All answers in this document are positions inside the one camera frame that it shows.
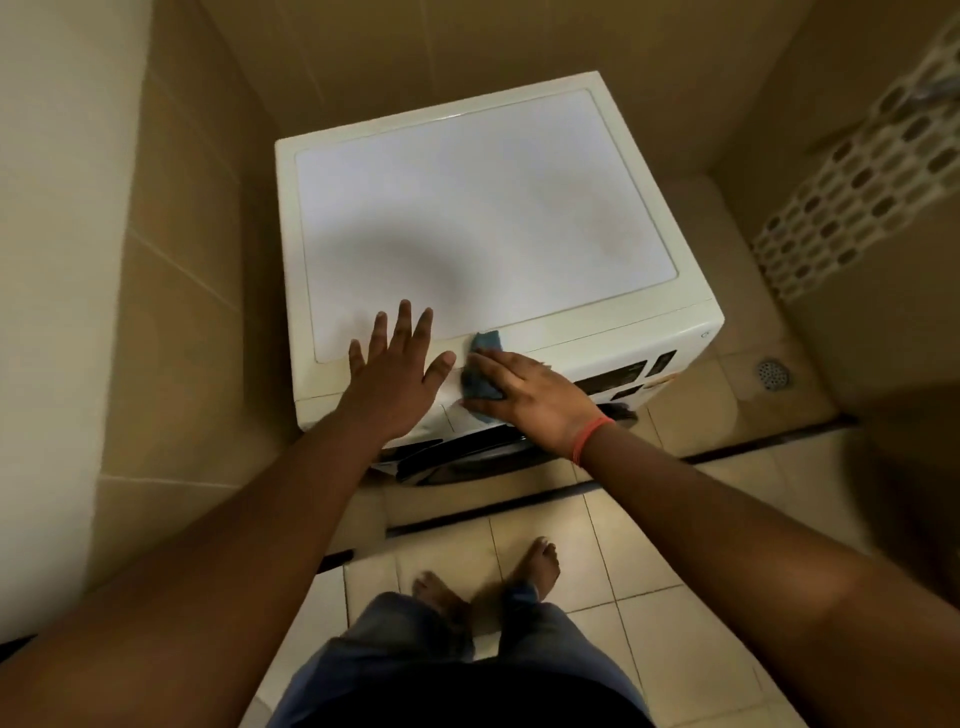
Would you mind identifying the person's foot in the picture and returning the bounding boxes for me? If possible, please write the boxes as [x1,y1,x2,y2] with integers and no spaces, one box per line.
[506,536,562,601]
[412,571,470,624]

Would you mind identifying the person's right forearm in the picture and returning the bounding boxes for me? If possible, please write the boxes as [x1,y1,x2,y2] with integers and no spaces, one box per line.
[577,423,960,728]

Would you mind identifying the white washing machine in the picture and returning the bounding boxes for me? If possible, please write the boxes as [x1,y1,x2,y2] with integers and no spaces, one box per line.
[274,71,727,487]

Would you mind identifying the person's left forearm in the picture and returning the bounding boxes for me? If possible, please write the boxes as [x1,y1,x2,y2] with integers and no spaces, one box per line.
[0,412,391,728]

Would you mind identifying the person's left hand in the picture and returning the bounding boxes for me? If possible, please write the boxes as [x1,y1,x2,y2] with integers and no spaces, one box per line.
[335,299,457,444]

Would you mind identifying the blue cloth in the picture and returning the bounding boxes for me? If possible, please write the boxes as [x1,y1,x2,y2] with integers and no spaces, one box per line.
[458,331,505,421]

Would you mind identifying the person's left foot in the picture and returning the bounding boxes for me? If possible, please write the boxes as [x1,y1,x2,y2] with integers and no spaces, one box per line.
[412,571,470,624]

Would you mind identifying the red thread wristband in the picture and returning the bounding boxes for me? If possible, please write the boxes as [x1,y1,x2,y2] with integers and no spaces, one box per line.
[571,416,616,468]

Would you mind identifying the person's right hand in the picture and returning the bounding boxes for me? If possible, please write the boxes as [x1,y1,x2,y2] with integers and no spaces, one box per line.
[458,348,605,460]

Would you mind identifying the person's right foot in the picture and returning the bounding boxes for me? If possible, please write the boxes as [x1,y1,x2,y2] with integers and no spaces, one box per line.
[506,536,562,601]

